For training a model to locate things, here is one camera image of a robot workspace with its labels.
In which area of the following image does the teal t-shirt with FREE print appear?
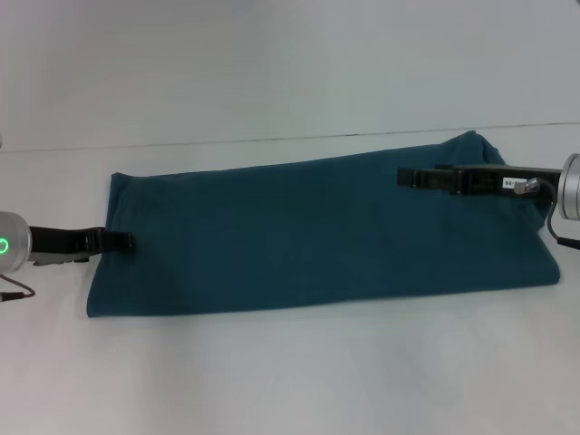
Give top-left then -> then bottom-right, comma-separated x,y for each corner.
84,130 -> 564,320

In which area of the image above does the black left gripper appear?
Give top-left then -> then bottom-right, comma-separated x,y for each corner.
26,225 -> 137,265

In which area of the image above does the thin left arm cable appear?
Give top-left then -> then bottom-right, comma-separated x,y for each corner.
0,275 -> 37,303

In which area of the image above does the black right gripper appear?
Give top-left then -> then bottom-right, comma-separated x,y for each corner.
396,164 -> 564,199

